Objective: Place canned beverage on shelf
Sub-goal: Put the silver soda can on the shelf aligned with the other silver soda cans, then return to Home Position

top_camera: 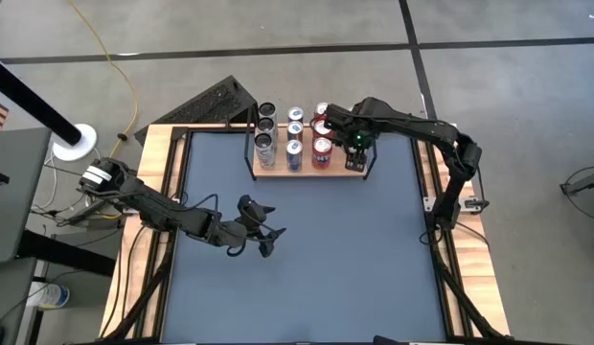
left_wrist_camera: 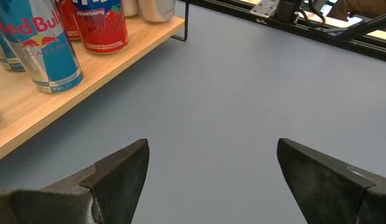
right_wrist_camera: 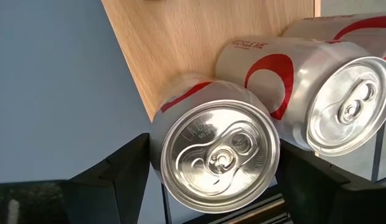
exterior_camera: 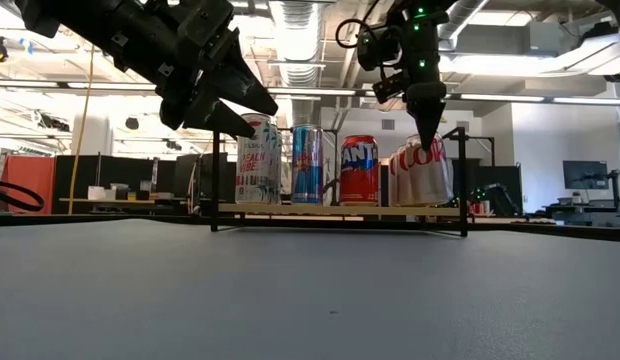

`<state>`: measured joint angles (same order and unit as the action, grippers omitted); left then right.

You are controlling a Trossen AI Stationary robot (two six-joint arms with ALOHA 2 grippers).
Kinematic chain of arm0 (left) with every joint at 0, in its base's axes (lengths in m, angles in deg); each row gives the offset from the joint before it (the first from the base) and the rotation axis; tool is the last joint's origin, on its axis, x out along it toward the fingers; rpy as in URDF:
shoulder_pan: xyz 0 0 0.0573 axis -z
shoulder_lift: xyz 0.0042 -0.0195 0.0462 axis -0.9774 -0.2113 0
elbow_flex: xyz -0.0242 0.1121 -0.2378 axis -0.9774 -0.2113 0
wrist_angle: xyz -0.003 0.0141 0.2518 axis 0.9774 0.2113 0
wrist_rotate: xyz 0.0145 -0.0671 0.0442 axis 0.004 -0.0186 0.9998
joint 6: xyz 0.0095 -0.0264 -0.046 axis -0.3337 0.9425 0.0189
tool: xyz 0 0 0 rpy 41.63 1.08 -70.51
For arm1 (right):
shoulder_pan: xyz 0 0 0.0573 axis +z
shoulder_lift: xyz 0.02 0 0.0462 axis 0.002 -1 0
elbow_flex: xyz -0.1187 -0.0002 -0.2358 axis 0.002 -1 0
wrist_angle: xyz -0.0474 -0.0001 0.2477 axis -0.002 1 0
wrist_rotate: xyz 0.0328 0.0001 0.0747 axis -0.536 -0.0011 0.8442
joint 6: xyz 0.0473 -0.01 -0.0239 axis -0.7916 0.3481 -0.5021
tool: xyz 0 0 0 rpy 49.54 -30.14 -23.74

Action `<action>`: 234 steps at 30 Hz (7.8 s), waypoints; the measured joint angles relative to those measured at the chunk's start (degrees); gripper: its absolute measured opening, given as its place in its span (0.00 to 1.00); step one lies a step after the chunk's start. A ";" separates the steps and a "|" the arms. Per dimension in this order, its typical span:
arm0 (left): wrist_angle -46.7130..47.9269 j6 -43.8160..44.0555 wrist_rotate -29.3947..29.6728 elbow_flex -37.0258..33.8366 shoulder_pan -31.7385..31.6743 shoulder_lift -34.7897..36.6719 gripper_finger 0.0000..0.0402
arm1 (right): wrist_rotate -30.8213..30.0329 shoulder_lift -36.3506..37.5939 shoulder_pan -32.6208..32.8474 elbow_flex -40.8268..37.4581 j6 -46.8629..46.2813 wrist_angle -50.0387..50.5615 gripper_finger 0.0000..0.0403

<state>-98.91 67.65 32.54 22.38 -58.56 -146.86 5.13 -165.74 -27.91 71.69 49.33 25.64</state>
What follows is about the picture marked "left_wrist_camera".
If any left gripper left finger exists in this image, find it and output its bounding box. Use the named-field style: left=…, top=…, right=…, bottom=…
left=40, top=138, right=151, bottom=224

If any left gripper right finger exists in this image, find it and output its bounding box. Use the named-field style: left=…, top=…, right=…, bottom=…
left=276, top=138, right=377, bottom=224

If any blue silver Red Bull can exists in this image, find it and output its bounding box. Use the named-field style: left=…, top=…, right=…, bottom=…
left=0, top=0, right=85, bottom=94
left=0, top=29, right=26, bottom=72

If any red Fanta can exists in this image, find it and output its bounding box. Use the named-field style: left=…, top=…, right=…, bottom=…
left=55, top=0, right=82, bottom=42
left=70, top=0, right=129, bottom=55

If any white silver Coca-Cola can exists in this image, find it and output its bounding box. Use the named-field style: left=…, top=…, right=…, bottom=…
left=137, top=0, right=176, bottom=23

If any wooden shelf board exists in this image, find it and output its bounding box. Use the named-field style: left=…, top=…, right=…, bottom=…
left=0, top=0, right=191, bottom=164

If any blue grey table mat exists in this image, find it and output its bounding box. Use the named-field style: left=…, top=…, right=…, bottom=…
left=0, top=0, right=386, bottom=224

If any person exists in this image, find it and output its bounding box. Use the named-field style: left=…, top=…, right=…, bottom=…
left=326, top=0, right=386, bottom=22

